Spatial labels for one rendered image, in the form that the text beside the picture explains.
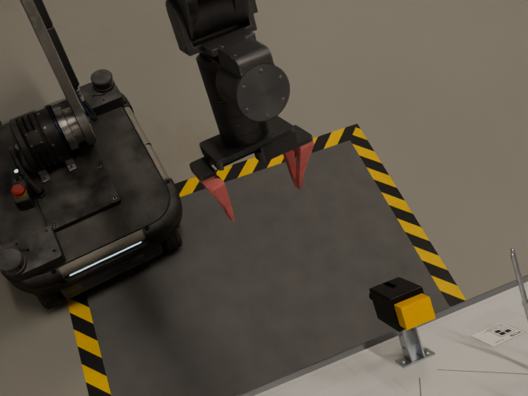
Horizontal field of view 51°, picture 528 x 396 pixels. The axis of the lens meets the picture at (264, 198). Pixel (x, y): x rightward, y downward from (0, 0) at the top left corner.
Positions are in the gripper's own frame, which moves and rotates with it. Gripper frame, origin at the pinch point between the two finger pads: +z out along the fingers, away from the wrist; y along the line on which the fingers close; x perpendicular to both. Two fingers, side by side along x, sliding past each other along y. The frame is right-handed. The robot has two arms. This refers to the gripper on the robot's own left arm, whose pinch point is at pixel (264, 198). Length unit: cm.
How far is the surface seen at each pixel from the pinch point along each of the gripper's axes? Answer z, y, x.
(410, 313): 12.4, 8.1, -17.1
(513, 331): 21.1, 20.4, -20.5
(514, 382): 16.8, 12.6, -28.2
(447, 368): 19.8, 9.7, -20.8
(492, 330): 22.0, 19.2, -18.1
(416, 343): 20.5, 9.6, -15.0
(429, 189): 77, 83, 77
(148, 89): 32, 15, 156
